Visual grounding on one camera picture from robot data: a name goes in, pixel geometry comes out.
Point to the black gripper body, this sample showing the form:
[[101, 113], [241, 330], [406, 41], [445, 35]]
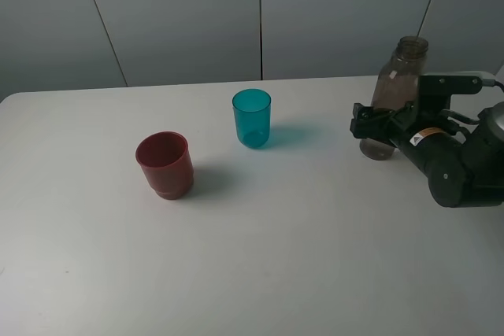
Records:
[[421, 128]]

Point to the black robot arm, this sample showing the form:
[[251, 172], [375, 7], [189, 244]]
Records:
[[464, 168]]

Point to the teal transparent plastic cup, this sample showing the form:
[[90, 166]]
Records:
[[252, 112]]

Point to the red plastic cup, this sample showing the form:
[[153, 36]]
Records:
[[166, 163]]

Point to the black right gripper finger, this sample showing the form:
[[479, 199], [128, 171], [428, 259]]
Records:
[[361, 112]]

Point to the smoky transparent plastic bottle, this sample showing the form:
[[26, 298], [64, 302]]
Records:
[[397, 80]]

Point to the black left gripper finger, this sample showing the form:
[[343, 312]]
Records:
[[372, 128]]

